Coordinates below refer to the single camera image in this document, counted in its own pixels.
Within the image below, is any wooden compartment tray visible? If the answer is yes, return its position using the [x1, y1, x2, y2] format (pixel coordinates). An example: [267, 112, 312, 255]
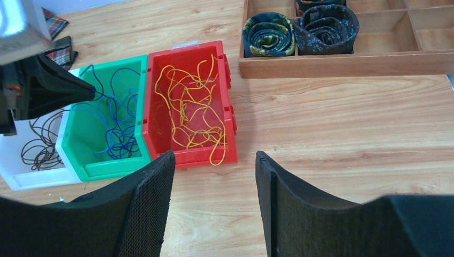
[239, 1, 453, 79]

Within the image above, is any plaid cloth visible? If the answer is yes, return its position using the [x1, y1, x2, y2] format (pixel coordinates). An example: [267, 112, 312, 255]
[42, 7, 79, 71]

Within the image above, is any brown wire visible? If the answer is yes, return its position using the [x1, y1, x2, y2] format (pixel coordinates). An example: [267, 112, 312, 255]
[20, 109, 66, 172]

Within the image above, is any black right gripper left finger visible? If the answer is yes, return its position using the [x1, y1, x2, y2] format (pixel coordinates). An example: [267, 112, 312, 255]
[1, 151, 176, 256]

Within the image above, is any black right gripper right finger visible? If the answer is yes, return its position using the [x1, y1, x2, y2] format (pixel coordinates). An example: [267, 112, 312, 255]
[255, 151, 453, 256]

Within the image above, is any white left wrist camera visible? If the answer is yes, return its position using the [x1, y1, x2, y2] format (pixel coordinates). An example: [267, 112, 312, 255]
[1, 0, 52, 65]

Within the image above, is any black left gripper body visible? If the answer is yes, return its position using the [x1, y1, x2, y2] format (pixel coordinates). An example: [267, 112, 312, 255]
[1, 58, 39, 136]

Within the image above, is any red plastic bin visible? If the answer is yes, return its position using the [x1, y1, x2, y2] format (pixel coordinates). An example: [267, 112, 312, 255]
[142, 41, 238, 168]

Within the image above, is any yellow wire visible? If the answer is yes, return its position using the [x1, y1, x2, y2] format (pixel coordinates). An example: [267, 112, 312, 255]
[153, 53, 228, 167]

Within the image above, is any black coiled belt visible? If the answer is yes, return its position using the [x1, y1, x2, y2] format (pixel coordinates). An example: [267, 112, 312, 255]
[241, 12, 296, 58]
[293, 4, 360, 56]

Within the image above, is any green plastic bin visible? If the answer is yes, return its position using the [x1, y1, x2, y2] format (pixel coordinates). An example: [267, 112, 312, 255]
[57, 55, 152, 182]

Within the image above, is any light blue wire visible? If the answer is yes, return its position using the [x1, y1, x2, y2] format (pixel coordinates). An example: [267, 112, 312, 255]
[71, 64, 141, 160]

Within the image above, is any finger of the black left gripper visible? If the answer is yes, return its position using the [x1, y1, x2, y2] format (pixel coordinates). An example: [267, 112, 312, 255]
[14, 54, 96, 120]

